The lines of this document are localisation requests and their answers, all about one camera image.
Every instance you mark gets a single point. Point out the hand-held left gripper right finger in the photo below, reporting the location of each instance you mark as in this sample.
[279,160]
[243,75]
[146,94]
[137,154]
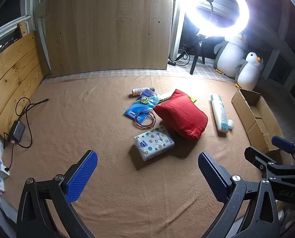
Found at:
[213,176]

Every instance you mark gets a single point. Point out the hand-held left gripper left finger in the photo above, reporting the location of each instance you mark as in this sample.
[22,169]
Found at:
[81,176]

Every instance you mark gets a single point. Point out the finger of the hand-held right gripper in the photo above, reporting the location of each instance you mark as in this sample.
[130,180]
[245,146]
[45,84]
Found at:
[282,143]
[256,156]

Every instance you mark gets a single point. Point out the cardboard box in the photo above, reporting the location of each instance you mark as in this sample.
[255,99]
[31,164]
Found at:
[249,114]

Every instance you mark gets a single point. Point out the white bottle with blue cap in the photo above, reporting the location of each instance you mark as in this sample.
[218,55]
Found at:
[219,114]

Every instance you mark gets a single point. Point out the red fabric pouch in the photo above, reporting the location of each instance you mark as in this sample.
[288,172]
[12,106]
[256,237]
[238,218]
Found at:
[182,116]

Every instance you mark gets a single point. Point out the patterned tissue pack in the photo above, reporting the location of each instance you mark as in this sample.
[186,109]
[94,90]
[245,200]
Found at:
[153,142]

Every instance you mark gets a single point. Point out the green tube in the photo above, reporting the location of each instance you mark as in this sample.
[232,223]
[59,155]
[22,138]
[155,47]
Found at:
[193,99]

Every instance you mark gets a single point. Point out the blue printed packet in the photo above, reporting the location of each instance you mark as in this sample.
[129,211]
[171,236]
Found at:
[137,106]

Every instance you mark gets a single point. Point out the patterned white tube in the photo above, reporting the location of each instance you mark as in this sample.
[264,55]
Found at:
[166,96]

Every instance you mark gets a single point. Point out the small pink tube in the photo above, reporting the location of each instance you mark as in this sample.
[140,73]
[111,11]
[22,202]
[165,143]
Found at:
[140,91]

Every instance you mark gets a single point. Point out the small white bottle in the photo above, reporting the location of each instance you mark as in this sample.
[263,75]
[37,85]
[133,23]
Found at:
[230,124]

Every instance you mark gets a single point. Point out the small penguin plush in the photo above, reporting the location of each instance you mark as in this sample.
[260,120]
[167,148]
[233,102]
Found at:
[247,75]

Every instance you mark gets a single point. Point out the dark cabinet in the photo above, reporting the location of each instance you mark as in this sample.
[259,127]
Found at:
[286,67]

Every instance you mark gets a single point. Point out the black power adapter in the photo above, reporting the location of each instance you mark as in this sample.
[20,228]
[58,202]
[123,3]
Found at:
[17,129]

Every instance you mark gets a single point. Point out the white plug charger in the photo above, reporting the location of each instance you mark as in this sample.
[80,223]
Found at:
[1,172]

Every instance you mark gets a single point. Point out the large penguin plush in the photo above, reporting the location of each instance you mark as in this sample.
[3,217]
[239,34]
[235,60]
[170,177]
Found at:
[230,57]

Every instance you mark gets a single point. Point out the pine wood panel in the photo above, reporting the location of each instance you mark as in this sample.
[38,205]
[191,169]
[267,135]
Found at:
[11,79]

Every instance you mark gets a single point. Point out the black power strip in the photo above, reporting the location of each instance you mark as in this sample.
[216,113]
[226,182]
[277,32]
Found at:
[172,63]

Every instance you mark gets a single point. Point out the large wooden board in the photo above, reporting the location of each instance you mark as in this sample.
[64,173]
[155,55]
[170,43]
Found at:
[107,29]

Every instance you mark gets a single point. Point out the small wooden slat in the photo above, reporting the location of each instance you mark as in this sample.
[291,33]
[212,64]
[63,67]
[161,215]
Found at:
[23,29]

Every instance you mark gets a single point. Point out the white window frame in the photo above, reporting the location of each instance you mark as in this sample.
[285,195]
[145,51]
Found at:
[174,29]

